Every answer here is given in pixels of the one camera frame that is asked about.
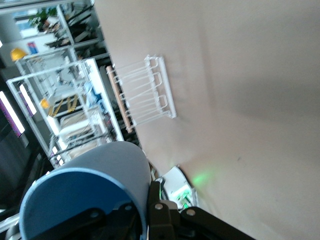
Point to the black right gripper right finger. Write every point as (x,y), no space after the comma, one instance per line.
(160,220)

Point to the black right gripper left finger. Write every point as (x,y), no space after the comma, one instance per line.
(100,225)

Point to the blue plastic cup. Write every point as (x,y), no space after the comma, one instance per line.
(75,190)

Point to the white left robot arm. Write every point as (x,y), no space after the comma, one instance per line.
(175,180)

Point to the yellow black striped barrier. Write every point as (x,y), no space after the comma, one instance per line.
(62,107)

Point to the yellow hard hat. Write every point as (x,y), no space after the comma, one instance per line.
(45,103)
(18,54)

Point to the glowing white purple light panel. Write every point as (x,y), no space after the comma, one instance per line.
(11,115)
(27,100)

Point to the paper table cover sheet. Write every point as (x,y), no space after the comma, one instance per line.
(250,100)

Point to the blue and red poster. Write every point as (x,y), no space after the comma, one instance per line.
(32,48)

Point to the grey metal shelving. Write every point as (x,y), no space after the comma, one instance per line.
(66,27)

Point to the green potted plant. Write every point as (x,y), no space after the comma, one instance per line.
(41,17)

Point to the white frame shelf unit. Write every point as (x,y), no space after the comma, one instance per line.
(93,72)

